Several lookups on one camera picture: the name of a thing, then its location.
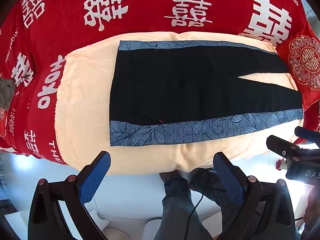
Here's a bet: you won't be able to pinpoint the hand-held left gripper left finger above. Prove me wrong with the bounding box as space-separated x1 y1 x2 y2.
27 151 112 240

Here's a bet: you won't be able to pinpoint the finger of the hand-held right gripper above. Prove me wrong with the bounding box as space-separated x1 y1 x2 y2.
266 134 305 160
294 126 320 145

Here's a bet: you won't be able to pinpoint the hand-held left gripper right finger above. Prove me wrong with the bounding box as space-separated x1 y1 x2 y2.
212 152 297 240

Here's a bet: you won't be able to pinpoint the black pants with blue stripes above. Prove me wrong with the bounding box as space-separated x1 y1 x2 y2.
109 40 304 147

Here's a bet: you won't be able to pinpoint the person's right leg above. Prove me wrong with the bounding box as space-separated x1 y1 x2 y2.
189 167 242 230

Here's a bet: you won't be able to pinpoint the red ornament pillow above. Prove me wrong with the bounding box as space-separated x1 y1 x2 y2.
276 22 320 90

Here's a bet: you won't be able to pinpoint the cream blanket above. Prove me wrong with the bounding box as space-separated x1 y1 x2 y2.
54 31 304 177

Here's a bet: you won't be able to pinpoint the grey cloth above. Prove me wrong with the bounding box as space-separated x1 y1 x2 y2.
0 77 16 111

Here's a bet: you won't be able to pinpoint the black cable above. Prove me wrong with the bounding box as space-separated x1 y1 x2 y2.
187 189 209 232

